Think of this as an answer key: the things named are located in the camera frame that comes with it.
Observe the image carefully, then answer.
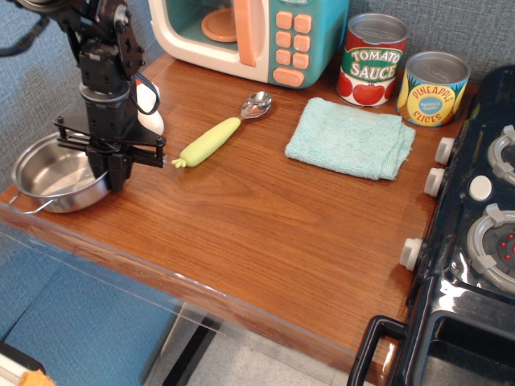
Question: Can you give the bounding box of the light blue folded cloth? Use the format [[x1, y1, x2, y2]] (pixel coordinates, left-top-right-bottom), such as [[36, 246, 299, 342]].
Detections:
[[285, 97, 416, 180]]

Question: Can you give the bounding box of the white stove knob middle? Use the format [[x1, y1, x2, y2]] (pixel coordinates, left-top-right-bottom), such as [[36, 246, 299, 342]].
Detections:
[[424, 168, 445, 198]]

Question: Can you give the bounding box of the spoon with green handle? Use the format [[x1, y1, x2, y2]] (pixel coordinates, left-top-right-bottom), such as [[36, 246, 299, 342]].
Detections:
[[171, 91, 272, 168]]

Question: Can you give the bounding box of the small metal pot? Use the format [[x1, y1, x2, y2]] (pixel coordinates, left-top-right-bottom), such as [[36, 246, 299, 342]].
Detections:
[[8, 133, 110, 215]]

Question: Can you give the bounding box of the black braided cable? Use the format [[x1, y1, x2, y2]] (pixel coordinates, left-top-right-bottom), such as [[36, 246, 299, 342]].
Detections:
[[0, 15, 52, 57]]

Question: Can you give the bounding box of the black toy stove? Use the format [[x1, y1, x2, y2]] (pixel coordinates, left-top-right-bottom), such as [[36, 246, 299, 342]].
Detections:
[[348, 65, 514, 385]]

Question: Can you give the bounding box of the pineapple slices can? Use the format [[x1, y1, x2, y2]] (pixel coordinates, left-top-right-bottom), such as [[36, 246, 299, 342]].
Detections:
[[397, 51, 471, 127]]

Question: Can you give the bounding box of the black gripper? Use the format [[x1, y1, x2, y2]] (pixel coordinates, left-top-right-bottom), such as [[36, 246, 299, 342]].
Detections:
[[54, 88, 167, 192]]

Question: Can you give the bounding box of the white stove knob upper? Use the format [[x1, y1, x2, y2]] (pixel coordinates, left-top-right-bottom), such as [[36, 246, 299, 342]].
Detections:
[[435, 137, 455, 166]]

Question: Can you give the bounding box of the white plush mushroom toy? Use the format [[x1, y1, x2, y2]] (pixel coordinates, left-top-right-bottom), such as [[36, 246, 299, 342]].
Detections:
[[136, 80, 164, 135]]

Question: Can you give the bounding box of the tomato sauce can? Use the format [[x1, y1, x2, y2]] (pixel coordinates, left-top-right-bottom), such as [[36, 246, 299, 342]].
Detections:
[[337, 13, 409, 107]]

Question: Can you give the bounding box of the toy microwave teal and cream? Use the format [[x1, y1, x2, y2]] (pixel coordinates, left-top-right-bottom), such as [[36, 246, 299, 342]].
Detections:
[[149, 0, 349, 89]]

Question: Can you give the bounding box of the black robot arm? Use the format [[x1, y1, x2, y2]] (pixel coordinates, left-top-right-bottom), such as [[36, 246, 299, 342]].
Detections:
[[1, 1, 166, 192]]

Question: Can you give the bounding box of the orange object at corner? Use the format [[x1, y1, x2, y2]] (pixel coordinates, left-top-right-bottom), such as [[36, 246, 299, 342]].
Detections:
[[18, 370, 56, 386]]

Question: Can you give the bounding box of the orange plate inside microwave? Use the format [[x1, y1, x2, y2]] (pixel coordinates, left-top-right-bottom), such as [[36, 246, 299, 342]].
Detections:
[[201, 8, 237, 43]]

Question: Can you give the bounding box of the white stove knob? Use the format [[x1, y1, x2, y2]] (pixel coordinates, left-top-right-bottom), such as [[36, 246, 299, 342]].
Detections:
[[424, 168, 445, 198], [400, 238, 422, 271], [435, 137, 455, 166]]

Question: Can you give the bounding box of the white stove knob lower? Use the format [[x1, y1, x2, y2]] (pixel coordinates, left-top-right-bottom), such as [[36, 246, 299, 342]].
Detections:
[[400, 238, 422, 271]]

